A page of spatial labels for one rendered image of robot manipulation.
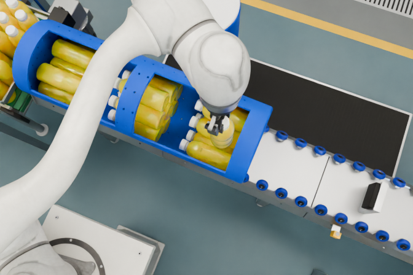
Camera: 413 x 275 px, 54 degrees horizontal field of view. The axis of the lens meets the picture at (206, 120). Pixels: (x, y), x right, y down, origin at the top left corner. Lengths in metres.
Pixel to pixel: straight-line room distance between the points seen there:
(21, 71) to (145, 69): 0.43
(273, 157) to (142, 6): 0.97
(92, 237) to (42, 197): 0.79
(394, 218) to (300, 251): 0.96
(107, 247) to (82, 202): 1.17
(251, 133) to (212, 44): 0.65
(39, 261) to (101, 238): 0.25
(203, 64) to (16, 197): 0.35
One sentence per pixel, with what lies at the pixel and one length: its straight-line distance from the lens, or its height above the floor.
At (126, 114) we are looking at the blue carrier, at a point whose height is 1.20.
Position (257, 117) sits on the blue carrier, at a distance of 1.28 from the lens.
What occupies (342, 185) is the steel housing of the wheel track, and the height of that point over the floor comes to 0.93.
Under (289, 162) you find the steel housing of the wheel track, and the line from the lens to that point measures 1.57.
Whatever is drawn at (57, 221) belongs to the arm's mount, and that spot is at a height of 1.05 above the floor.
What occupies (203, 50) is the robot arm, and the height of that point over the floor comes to 1.87.
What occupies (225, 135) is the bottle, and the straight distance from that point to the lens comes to 1.08.
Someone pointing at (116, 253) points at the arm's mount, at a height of 1.05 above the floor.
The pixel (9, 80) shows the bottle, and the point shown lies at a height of 0.99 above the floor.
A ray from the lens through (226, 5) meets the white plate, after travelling 1.65.
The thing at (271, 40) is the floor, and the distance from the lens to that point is 2.75.
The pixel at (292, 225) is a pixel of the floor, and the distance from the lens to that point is 2.49.
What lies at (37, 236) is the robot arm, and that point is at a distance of 1.34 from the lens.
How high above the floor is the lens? 2.46
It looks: 75 degrees down
